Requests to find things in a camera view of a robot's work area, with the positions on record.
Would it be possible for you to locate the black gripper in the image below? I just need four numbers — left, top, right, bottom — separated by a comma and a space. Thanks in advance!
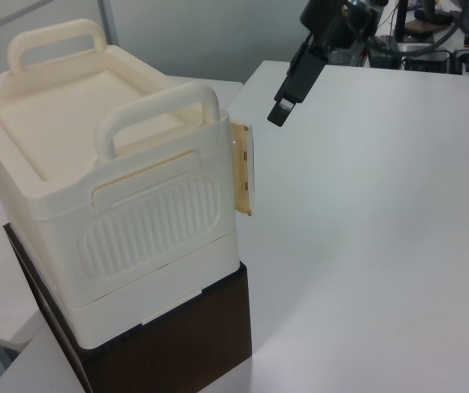
267, 0, 377, 127

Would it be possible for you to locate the black device with green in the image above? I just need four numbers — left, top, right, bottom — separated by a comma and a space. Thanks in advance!
366, 34, 404, 69

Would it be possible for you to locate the dark brown wooden box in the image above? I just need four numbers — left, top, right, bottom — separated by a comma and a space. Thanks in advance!
2, 223, 254, 393

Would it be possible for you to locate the clear plastic bin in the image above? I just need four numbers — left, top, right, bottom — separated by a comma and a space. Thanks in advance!
327, 51, 367, 66

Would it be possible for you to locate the brown flat board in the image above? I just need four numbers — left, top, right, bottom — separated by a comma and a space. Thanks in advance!
404, 18, 436, 43

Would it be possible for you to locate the black flat box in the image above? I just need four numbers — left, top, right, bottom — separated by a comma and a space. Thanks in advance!
404, 47, 453, 74

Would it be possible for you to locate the black monitor pole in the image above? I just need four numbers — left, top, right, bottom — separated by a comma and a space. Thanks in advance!
393, 0, 409, 42

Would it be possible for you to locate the cream cabinet door with handle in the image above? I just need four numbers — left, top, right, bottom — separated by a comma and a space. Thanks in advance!
230, 120, 256, 217

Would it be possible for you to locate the black monitor base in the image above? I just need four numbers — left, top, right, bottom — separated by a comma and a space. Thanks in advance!
413, 0, 454, 26

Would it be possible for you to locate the cream plastic cabinet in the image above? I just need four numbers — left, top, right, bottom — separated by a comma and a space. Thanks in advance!
0, 18, 241, 351

